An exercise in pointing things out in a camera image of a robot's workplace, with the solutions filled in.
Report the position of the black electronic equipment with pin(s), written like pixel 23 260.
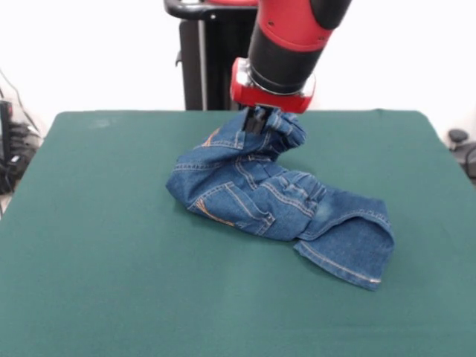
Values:
pixel 9 160

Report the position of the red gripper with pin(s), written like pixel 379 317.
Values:
pixel 267 99

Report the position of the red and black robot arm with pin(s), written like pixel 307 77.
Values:
pixel 286 52

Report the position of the blue denim jeans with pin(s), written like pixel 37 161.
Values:
pixel 230 193

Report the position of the dark green table cloth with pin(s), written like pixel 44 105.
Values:
pixel 111 241

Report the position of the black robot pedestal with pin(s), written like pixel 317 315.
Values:
pixel 215 56

